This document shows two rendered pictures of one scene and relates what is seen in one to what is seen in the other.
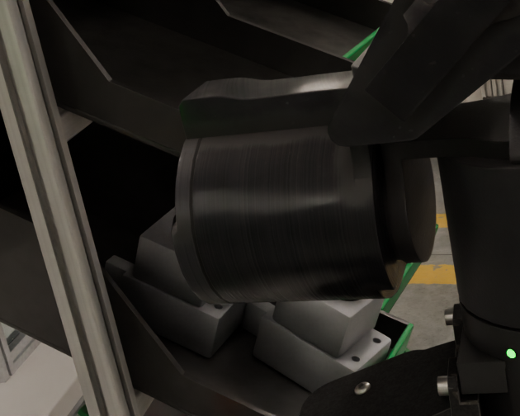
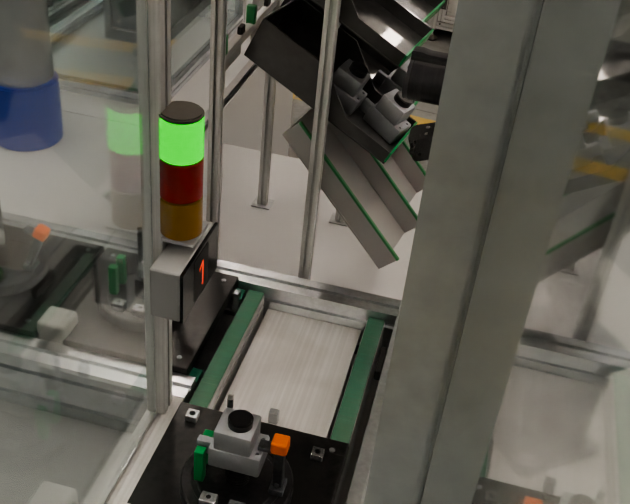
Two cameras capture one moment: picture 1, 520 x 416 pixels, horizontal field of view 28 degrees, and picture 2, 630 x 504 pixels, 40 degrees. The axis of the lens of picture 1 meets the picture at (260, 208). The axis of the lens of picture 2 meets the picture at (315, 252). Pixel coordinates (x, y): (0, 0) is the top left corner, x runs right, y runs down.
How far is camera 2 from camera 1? 0.84 m
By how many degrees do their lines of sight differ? 16
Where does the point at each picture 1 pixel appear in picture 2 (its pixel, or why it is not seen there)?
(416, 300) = not seen: hidden behind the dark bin
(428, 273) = not seen: hidden behind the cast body
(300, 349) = (381, 120)
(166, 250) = (347, 74)
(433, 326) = not seen: hidden behind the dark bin
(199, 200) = (412, 74)
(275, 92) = (435, 55)
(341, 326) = (400, 115)
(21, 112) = (329, 21)
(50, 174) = (332, 43)
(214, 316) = (356, 101)
